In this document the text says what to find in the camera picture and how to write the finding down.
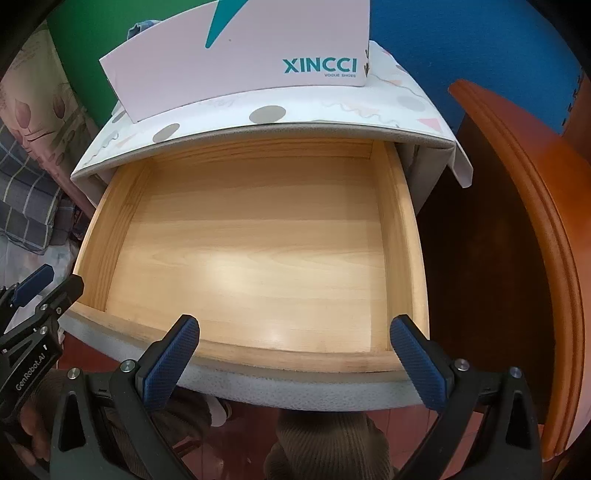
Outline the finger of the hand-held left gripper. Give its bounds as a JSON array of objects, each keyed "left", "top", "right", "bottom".
[
  {"left": 0, "top": 263, "right": 55, "bottom": 324},
  {"left": 0, "top": 274, "right": 85, "bottom": 356}
]

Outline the grey plaid quilt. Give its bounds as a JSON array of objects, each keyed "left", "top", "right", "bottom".
[{"left": 0, "top": 124, "right": 65, "bottom": 254}]

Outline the white floral cloth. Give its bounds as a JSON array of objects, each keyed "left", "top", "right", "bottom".
[{"left": 0, "top": 237, "right": 81, "bottom": 289}]

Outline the white patterned cover sheet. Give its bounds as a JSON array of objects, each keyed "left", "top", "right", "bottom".
[{"left": 70, "top": 39, "right": 474, "bottom": 189}]

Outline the person's right leg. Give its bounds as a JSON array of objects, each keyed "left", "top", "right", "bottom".
[{"left": 265, "top": 410, "right": 393, "bottom": 480}]

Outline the white XINCCI box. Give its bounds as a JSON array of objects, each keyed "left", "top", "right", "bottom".
[{"left": 99, "top": 0, "right": 371, "bottom": 124}]

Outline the blue foam mat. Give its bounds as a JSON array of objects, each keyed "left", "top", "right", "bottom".
[{"left": 369, "top": 0, "right": 591, "bottom": 139}]

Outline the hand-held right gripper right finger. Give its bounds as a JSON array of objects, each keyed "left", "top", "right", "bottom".
[{"left": 390, "top": 315, "right": 543, "bottom": 480}]

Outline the blue grey sock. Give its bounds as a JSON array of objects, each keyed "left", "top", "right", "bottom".
[{"left": 127, "top": 18, "right": 161, "bottom": 41}]

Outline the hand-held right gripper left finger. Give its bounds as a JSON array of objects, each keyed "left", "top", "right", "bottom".
[{"left": 48, "top": 315, "right": 200, "bottom": 480}]

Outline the wooden drawer with grey front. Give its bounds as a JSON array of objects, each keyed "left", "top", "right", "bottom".
[{"left": 60, "top": 138, "right": 430, "bottom": 411}]

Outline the orange wooden furniture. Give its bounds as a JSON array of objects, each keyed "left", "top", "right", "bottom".
[{"left": 449, "top": 79, "right": 591, "bottom": 462}]

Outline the green foam mat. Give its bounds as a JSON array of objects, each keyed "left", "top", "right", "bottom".
[{"left": 46, "top": 0, "right": 222, "bottom": 125}]

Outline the pink leaf-print curtain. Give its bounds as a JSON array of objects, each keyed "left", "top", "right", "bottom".
[{"left": 0, "top": 32, "right": 100, "bottom": 217}]

